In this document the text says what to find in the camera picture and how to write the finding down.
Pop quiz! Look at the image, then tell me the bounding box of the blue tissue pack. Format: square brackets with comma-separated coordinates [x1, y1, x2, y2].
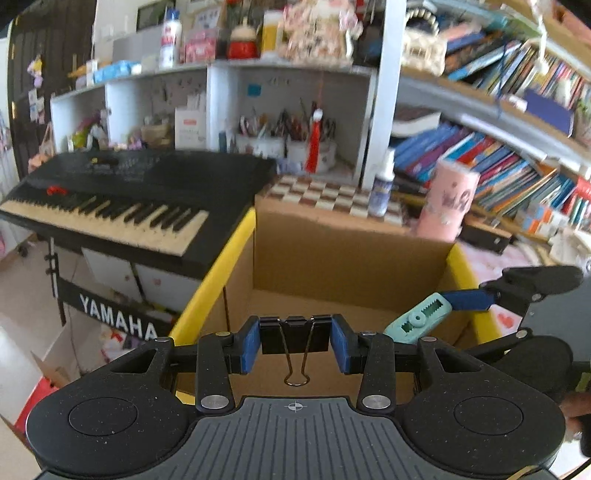
[95, 61, 141, 84]

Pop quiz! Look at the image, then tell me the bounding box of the white pen cup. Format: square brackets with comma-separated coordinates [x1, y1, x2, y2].
[235, 111, 285, 158]
[286, 111, 338, 174]

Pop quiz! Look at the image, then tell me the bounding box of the pink floral ornament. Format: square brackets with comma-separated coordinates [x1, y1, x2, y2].
[281, 0, 361, 65]

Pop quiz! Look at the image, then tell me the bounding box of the white bottle with blue cap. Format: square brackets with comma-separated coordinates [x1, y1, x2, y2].
[159, 7, 183, 69]

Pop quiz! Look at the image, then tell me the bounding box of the white cubby shelf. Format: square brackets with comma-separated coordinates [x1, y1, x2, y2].
[50, 62, 377, 185]

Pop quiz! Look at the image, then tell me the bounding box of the white box with red label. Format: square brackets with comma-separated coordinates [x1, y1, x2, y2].
[174, 92, 207, 149]

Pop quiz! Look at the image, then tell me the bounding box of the black electronic keyboard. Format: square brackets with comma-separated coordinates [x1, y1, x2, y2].
[0, 151, 278, 280]

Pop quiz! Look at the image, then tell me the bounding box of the dark blue box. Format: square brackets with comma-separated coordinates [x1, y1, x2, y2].
[524, 90, 575, 137]

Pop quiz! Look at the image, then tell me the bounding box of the black binder clip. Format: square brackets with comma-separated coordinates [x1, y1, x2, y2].
[259, 315, 333, 387]

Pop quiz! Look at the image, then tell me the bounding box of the brown white chessboard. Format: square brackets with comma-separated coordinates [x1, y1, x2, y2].
[268, 174, 404, 227]

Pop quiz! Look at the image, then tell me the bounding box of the grey box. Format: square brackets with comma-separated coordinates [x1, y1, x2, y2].
[113, 34, 162, 72]

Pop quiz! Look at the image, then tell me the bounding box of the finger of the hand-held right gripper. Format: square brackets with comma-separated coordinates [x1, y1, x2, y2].
[465, 329, 533, 365]
[438, 265, 585, 319]

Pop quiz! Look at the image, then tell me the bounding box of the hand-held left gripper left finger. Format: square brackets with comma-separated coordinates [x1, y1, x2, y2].
[108, 316, 260, 414]

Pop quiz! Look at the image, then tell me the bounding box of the white pearl handbag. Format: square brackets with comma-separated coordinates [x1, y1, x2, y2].
[402, 7, 446, 77]

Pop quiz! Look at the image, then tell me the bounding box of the white drawer cabinet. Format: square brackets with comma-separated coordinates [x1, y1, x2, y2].
[81, 247, 199, 312]

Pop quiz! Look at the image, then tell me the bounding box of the white bookshelf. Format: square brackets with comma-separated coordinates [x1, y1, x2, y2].
[360, 0, 591, 190]

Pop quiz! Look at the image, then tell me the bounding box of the black keyboard stand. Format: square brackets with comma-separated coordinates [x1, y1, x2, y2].
[44, 237, 185, 343]

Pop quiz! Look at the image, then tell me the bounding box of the pink box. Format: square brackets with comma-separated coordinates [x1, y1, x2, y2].
[185, 30, 218, 63]

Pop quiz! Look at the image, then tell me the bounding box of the teal correction tape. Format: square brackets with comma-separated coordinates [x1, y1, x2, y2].
[382, 293, 453, 344]

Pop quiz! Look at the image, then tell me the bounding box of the yellow cardboard box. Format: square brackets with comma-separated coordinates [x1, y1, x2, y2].
[168, 196, 502, 407]

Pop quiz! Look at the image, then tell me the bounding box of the red tassel ornament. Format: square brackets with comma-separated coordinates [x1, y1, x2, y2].
[305, 108, 325, 173]

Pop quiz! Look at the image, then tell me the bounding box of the person's right hand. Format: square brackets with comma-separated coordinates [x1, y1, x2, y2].
[560, 391, 591, 445]

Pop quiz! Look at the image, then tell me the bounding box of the pink checked cloth desktop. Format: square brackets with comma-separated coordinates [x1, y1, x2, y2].
[455, 237, 561, 352]

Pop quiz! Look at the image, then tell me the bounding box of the red round doll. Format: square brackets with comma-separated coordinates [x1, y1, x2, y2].
[226, 25, 259, 60]

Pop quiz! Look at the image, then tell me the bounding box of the white spray bottle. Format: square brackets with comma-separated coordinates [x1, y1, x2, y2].
[367, 148, 397, 217]

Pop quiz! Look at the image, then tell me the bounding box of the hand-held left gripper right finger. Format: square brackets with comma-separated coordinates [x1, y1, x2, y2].
[331, 315, 483, 414]

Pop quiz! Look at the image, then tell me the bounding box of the pink cylindrical container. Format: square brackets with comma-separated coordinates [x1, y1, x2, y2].
[417, 159, 481, 243]

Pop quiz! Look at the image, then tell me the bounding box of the row of colourful books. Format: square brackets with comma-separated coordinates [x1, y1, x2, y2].
[443, 18, 591, 134]
[392, 122, 591, 241]

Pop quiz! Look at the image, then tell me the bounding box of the dark door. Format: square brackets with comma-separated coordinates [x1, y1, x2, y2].
[9, 4, 98, 185]

